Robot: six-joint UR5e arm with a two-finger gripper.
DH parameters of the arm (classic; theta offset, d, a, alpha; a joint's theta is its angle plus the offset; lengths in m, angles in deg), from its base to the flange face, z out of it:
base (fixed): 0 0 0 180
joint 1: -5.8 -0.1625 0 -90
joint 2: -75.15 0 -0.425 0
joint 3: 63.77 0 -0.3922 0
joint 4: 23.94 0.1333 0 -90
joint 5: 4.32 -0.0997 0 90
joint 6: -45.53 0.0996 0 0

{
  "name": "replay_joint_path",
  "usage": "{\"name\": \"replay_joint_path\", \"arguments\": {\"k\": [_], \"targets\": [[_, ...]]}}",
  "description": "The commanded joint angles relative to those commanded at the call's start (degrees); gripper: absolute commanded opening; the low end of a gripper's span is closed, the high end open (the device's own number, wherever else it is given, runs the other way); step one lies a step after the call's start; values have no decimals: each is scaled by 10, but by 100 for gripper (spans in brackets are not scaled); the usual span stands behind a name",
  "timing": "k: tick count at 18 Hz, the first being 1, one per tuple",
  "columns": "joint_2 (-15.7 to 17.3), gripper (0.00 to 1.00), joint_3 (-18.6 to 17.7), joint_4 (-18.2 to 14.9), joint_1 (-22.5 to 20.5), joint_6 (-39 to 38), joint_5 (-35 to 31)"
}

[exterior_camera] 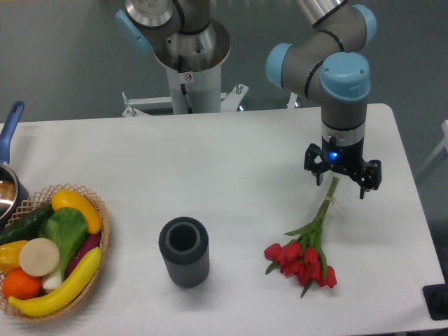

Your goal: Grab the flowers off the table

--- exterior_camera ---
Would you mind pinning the yellow bell pepper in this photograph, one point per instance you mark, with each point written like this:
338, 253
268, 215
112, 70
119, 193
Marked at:
10, 255

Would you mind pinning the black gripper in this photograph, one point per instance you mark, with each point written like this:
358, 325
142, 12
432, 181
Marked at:
346, 160

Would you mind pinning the dark grey ribbed vase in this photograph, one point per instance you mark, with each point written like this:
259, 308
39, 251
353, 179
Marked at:
184, 246

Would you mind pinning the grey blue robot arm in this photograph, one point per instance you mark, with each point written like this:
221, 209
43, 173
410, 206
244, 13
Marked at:
327, 69

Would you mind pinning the blue handled saucepan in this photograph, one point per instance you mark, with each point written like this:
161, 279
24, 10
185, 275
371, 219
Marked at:
13, 193

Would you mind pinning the yellow banana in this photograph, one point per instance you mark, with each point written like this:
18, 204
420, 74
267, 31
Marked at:
59, 287

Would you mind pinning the green bok choy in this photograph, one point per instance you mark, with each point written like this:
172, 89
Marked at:
67, 228

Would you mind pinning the white frame at right edge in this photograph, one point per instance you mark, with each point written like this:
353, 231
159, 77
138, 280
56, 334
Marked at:
436, 156

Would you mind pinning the black device at table edge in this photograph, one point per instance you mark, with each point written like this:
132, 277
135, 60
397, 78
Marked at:
436, 301

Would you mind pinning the woven wicker basket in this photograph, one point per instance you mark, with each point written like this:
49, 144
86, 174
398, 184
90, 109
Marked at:
42, 198

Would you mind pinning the beige round disc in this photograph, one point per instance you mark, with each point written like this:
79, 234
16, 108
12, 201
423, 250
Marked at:
39, 257

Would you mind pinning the purple sweet potato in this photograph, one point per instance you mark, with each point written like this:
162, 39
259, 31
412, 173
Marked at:
91, 242

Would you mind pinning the yellow squash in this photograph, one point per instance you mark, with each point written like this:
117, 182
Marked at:
66, 198

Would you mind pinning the orange fruit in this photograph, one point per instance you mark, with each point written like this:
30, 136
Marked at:
20, 285

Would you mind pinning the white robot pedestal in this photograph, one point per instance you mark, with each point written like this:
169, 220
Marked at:
189, 93

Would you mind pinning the red tulip bouquet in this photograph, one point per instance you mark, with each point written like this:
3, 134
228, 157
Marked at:
303, 256

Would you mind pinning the green cucumber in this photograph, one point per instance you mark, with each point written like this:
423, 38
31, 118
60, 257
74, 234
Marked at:
27, 226

